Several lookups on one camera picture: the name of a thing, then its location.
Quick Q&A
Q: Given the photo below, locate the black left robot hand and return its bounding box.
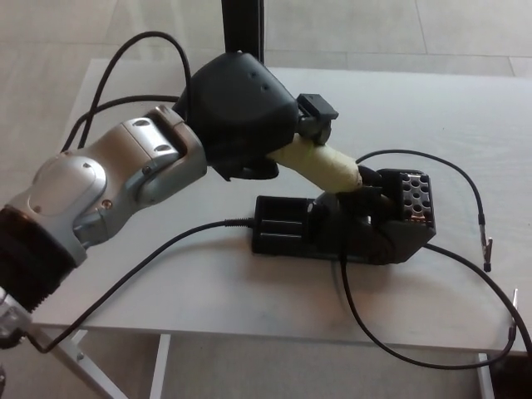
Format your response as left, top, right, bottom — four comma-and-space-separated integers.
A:
172, 52, 340, 183

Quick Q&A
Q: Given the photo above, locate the black soldering iron cable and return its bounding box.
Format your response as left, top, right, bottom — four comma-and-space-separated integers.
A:
62, 94, 182, 153

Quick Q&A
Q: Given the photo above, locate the tape-wrapped soldering iron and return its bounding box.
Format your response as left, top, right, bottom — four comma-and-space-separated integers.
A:
265, 136, 362, 195

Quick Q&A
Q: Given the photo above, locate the black soldering iron stand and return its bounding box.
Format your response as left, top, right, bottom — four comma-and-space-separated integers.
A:
251, 167, 437, 266

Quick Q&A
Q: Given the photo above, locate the white table leg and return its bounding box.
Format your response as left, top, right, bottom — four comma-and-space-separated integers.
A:
149, 334, 171, 399
477, 352, 495, 399

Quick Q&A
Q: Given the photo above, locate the white diagonal table brace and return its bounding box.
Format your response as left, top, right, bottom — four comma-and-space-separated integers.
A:
24, 328, 126, 399

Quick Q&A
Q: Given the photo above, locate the black vertical post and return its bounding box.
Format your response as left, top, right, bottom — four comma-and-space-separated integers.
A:
219, 0, 267, 67

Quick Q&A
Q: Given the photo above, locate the black stand power cable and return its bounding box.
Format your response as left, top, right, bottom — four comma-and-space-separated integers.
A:
31, 216, 257, 354

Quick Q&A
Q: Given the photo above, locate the black robot wrist cable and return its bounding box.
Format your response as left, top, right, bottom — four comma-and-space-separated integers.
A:
85, 32, 193, 121

